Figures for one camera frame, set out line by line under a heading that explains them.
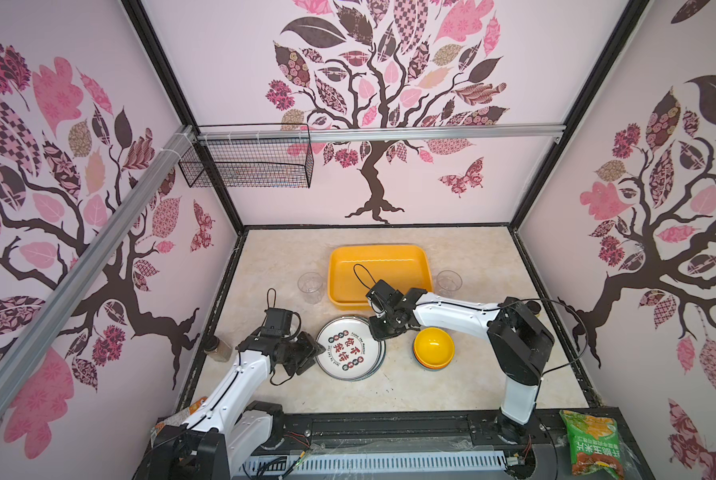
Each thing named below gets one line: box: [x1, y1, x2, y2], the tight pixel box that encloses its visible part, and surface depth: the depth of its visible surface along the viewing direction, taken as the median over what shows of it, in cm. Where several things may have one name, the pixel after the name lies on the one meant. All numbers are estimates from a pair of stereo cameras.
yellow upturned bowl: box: [413, 327, 455, 371], surface depth 85 cm
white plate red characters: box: [315, 316, 387, 382], surface depth 86 cm
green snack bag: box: [559, 410, 625, 480], surface depth 70 cm
